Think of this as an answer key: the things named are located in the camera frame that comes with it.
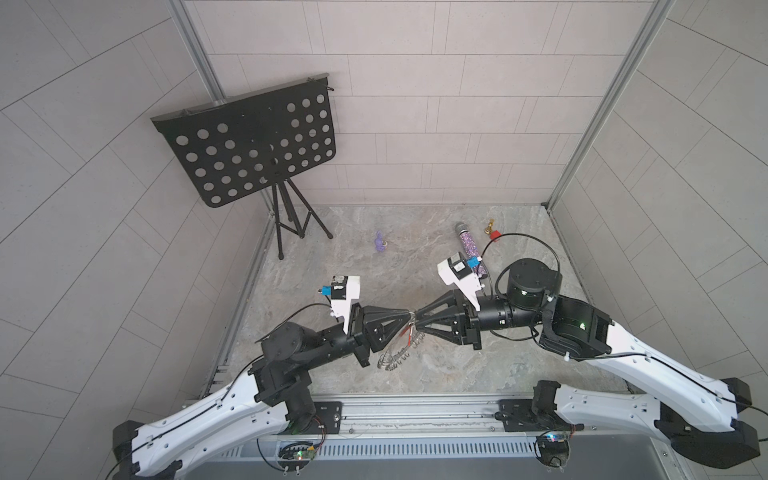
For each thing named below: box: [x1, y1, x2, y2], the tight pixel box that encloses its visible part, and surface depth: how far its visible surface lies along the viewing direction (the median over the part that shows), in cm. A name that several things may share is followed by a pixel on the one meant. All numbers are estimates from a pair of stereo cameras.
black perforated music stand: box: [150, 73, 337, 260], surface depth 75 cm
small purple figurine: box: [374, 230, 388, 252], surface depth 104 cm
